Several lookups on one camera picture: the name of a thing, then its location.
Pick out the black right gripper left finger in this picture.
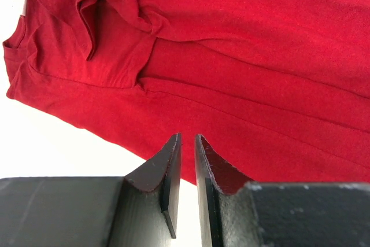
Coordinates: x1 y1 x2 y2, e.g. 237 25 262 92
1 134 182 246

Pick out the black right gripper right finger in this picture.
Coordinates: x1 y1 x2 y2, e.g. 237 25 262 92
195 135 369 246

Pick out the dark red t shirt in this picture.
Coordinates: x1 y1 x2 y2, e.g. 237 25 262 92
3 0 369 182

